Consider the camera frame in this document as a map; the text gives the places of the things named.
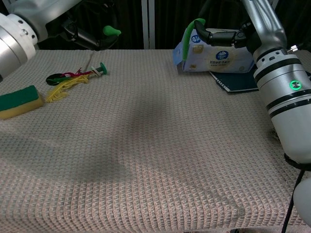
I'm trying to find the black round disc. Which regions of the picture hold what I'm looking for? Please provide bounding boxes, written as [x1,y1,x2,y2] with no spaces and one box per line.
[46,73,68,86]

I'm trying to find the small green cylinder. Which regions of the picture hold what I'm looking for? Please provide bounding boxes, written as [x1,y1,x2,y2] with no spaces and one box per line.
[182,18,206,61]

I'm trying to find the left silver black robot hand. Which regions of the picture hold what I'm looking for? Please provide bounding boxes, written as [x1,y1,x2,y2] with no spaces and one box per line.
[9,0,120,51]

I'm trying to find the black pleated curtain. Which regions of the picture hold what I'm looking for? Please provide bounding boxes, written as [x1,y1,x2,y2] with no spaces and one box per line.
[0,0,311,50]

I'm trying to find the green and yellow sponge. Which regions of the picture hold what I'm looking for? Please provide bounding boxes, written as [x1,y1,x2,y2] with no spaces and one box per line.
[0,84,46,120]

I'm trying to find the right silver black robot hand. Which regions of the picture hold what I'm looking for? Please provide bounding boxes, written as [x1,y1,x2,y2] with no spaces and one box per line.
[194,0,289,59]

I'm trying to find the green white plastic peg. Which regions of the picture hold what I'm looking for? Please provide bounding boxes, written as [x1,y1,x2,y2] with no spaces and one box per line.
[91,62,108,78]

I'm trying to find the beige waffle-weave tablecloth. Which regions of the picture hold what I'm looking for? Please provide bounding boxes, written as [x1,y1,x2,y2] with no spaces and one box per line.
[0,48,311,233]

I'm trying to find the red and green cords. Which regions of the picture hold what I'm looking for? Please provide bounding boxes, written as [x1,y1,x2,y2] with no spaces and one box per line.
[60,67,94,80]

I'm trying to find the dark blue spiral notebook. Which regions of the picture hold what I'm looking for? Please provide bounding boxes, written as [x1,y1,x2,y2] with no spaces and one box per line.
[209,64,311,93]

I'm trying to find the blue white tissue pack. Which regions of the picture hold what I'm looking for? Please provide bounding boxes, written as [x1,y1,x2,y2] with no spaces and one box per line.
[173,28,256,73]

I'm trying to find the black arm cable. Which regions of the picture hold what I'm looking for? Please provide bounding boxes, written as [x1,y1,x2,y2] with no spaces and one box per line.
[281,155,311,233]

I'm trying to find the white frame post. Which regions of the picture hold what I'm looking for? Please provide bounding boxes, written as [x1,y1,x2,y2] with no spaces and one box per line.
[141,0,156,50]

